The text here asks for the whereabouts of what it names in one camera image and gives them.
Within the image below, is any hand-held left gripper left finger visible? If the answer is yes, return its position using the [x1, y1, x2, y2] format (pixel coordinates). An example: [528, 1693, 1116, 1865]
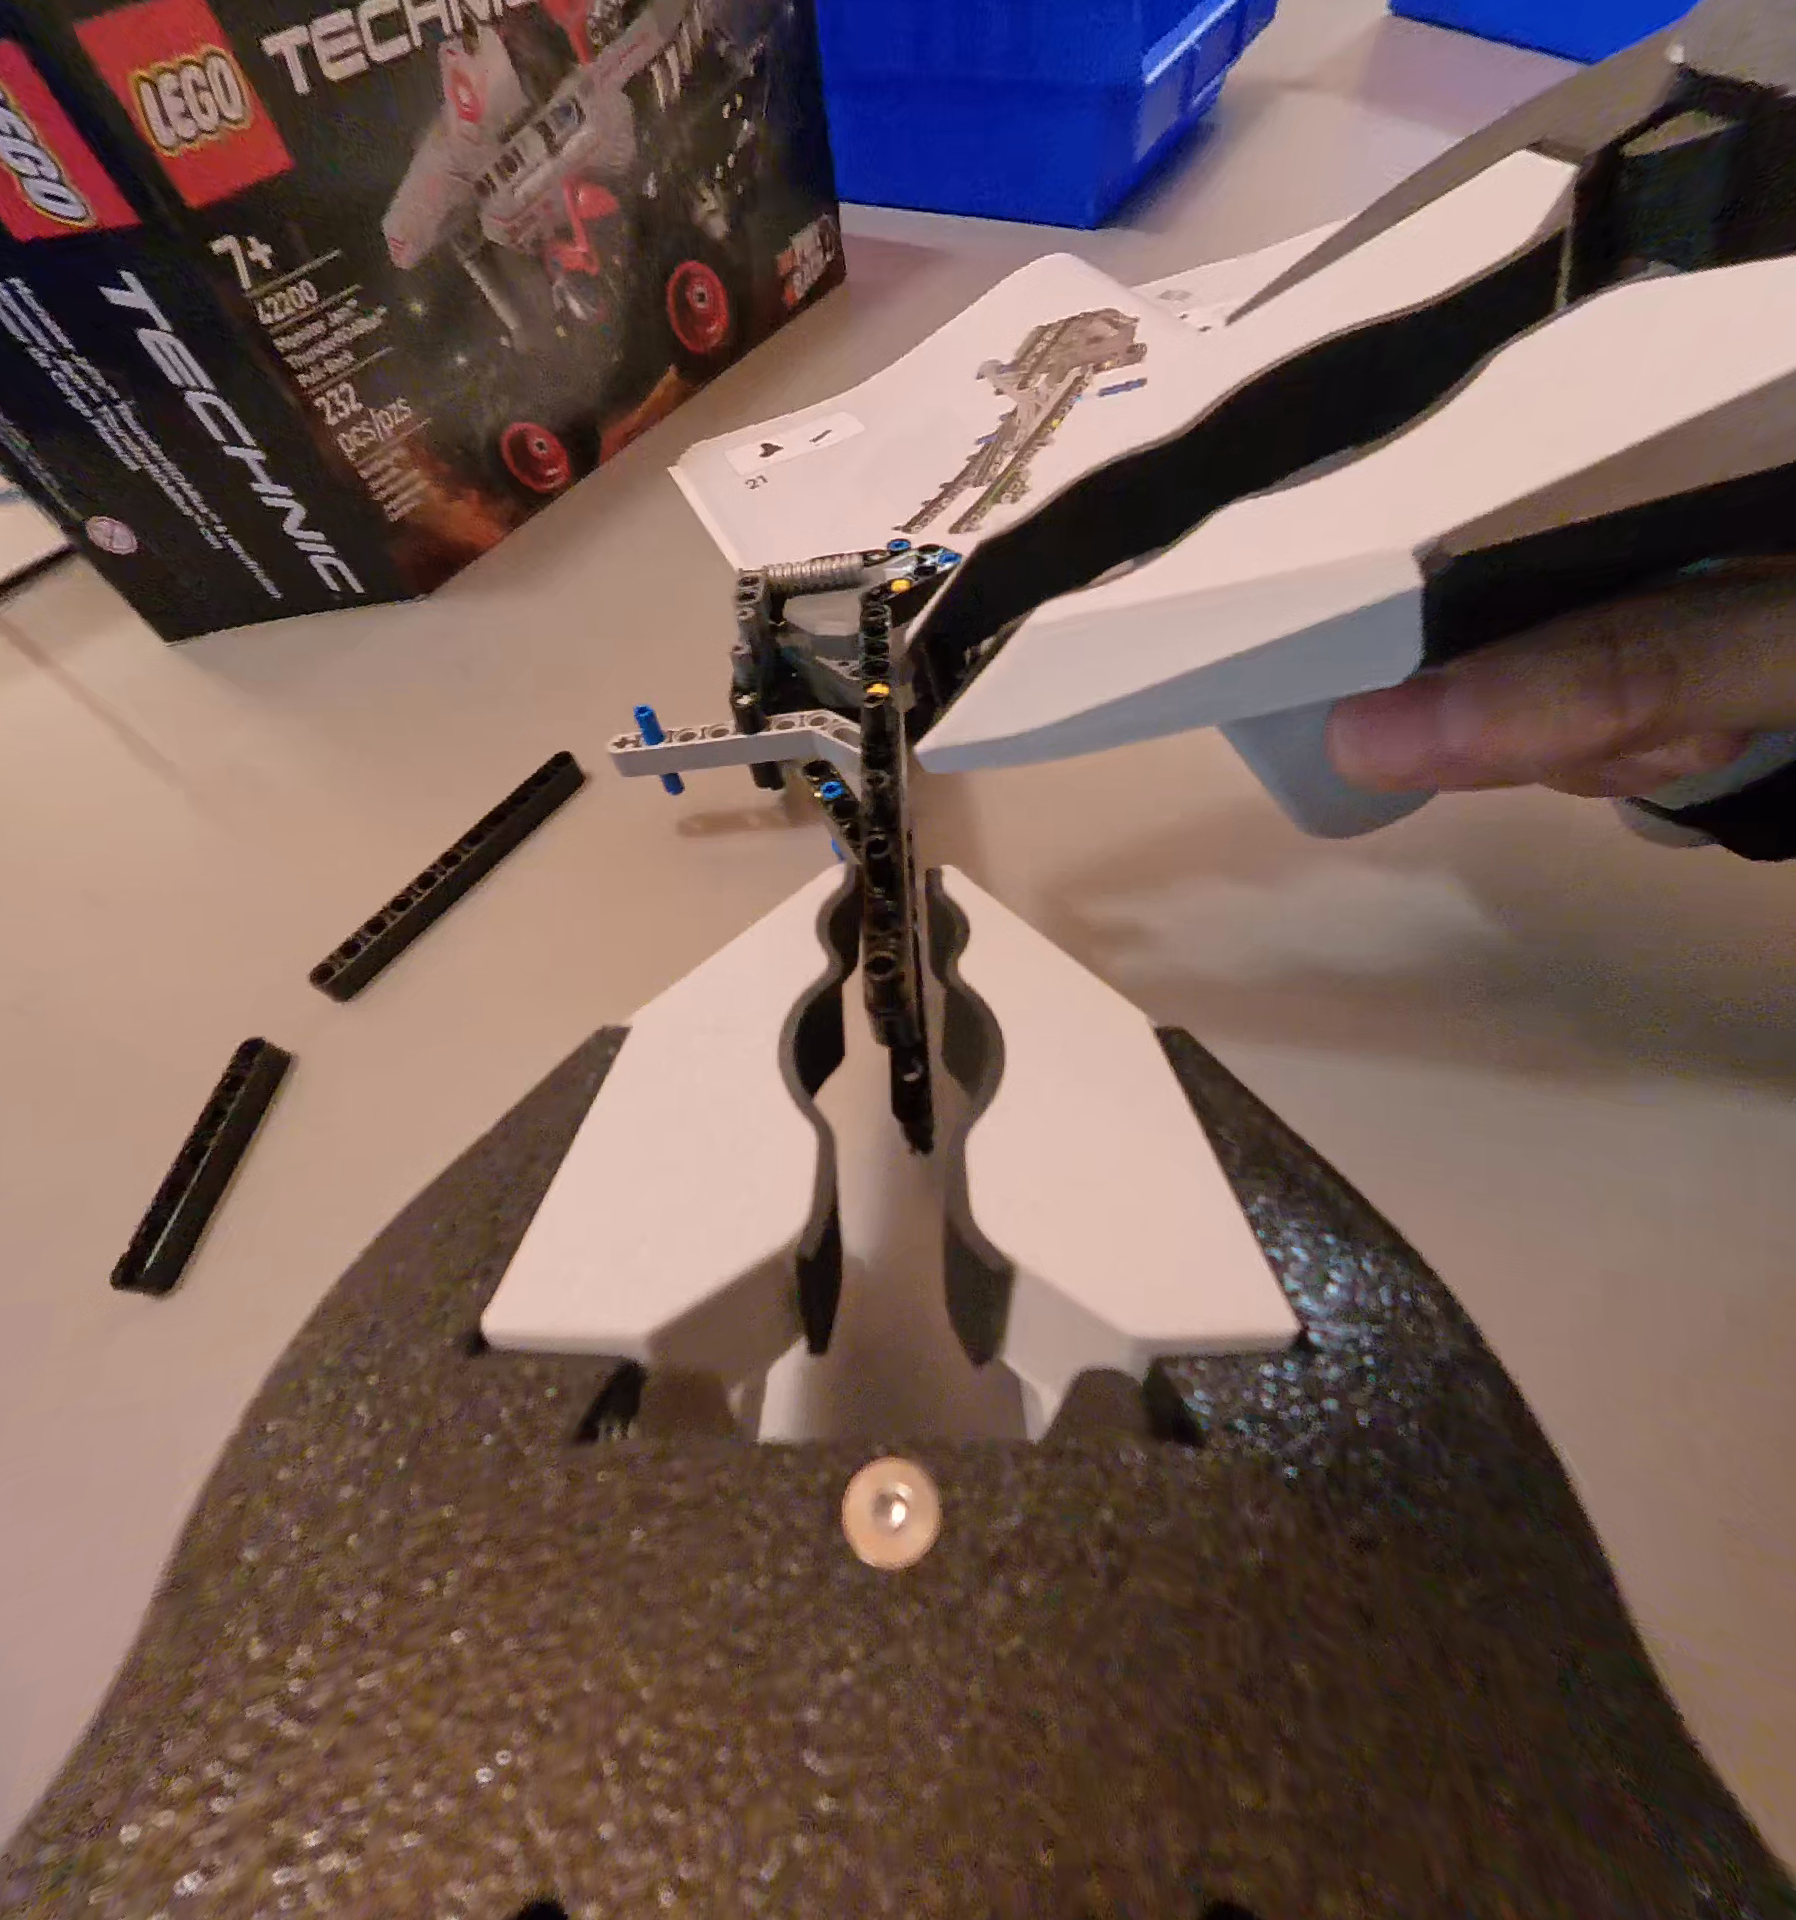
[478, 864, 859, 1440]

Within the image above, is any white instruction booklet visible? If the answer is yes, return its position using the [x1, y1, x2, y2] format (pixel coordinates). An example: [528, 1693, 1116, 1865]
[666, 225, 1349, 585]

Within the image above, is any long black toy beam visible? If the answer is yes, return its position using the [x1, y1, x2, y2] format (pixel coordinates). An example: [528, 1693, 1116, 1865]
[308, 749, 588, 1003]

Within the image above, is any short black toy beam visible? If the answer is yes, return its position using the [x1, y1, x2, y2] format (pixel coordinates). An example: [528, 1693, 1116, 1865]
[105, 1034, 295, 1296]

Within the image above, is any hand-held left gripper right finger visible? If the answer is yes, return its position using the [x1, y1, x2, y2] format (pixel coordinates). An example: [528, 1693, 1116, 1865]
[924, 864, 1301, 1444]

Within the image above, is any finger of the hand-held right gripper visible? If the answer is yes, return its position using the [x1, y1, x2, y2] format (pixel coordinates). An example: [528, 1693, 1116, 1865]
[911, 149, 1582, 710]
[911, 256, 1796, 780]

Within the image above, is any black toy set box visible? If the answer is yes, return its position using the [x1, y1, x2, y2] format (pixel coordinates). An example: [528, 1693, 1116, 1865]
[0, 0, 845, 645]

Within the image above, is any grey black toy brick model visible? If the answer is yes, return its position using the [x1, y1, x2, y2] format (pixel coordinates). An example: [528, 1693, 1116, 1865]
[605, 535, 975, 1159]

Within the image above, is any blue storage bin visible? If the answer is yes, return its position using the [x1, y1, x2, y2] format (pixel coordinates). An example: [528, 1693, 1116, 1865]
[1384, 0, 1711, 69]
[812, 0, 1282, 230]

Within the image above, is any person's right hand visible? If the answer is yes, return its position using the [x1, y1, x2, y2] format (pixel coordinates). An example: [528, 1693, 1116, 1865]
[1319, 597, 1796, 800]

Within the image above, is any grey desk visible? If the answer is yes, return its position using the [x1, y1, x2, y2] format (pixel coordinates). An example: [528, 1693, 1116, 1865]
[0, 0, 1796, 1920]

